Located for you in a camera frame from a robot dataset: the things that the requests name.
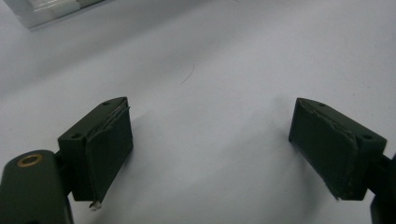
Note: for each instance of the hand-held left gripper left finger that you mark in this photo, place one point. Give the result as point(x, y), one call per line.
point(106, 152)

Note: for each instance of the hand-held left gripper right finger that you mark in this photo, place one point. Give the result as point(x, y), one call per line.
point(327, 146)

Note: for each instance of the thin dark thread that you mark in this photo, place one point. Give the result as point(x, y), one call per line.
point(190, 74)

